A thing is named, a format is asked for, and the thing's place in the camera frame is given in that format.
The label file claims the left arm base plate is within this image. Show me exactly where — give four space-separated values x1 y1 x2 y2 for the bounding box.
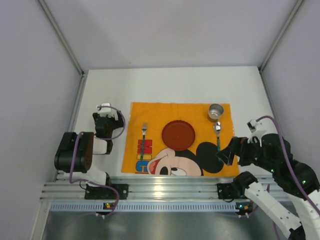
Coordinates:
84 184 129 200

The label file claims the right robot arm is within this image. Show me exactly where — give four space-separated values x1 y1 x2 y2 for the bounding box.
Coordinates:
216 116 320 240

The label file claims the aluminium frame post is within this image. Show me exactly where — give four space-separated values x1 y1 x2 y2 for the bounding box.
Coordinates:
258 0 307 72
34 0 87 76

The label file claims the red round plate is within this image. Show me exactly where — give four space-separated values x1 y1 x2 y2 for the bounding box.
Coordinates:
161 120 196 151

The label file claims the orange Mickey Mouse placemat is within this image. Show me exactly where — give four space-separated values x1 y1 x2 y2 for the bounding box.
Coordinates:
121 102 240 177

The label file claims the purple cable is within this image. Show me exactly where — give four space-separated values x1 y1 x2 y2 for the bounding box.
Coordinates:
68 106 126 220
246 115 320 240

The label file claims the fork with green handle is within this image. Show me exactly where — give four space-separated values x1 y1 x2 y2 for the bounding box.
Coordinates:
140 122 148 161

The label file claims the left aluminium frame post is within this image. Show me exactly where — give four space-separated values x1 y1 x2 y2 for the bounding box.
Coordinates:
34 0 87 76

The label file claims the metal cup with brown band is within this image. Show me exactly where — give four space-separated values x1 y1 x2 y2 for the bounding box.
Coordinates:
207 103 224 123

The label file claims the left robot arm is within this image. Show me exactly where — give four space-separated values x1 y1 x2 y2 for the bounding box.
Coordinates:
54 103 126 193

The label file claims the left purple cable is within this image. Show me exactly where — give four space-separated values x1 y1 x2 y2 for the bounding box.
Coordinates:
68 106 126 220

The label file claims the spoon with teal handle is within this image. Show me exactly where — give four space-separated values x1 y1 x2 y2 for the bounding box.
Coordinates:
213 121 222 152

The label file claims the aluminium mounting rail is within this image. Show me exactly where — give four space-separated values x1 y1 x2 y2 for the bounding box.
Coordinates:
40 174 233 202

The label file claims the slotted cable duct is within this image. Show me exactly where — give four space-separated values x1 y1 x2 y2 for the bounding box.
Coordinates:
50 201 253 213

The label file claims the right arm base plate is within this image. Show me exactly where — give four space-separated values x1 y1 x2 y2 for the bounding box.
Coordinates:
216 183 247 202

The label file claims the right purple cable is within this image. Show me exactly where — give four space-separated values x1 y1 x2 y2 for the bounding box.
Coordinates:
246 115 320 240

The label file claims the right aluminium frame post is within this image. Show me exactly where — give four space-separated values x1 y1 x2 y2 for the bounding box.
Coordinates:
258 0 307 72

